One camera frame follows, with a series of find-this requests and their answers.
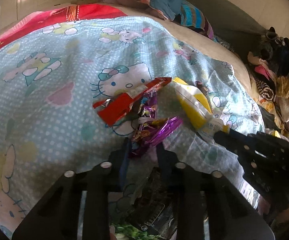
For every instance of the grey bed headboard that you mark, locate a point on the grey bed headboard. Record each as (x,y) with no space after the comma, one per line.
(231,24)

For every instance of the striped colourful garment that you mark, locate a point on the striped colourful garment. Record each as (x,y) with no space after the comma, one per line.
(193,18)

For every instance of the right hand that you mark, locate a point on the right hand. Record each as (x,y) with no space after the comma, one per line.
(275,220)

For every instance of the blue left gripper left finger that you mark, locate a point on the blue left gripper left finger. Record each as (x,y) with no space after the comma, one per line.
(124,155)

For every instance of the red pink blanket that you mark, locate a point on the red pink blanket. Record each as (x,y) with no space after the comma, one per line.
(41,19)

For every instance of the purple candy wrapper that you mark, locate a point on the purple candy wrapper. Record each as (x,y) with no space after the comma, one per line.
(151,130)

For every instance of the beige bed mattress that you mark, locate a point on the beige bed mattress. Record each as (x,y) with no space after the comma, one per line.
(197,41)

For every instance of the hello kitty blue quilt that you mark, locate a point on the hello kitty blue quilt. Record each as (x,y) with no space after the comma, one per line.
(50,78)

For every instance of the pile of clothes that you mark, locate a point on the pile of clothes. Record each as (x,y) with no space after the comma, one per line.
(268,66)

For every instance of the yellow white snack wrapper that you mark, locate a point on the yellow white snack wrapper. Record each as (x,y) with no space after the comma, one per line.
(197,108)

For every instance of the green snack wrapper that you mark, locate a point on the green snack wrapper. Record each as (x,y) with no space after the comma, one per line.
(143,211)

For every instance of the red snack bar wrapper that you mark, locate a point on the red snack bar wrapper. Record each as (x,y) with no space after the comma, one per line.
(112,110)

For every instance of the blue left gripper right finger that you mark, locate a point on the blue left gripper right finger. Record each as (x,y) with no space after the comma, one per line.
(162,157)

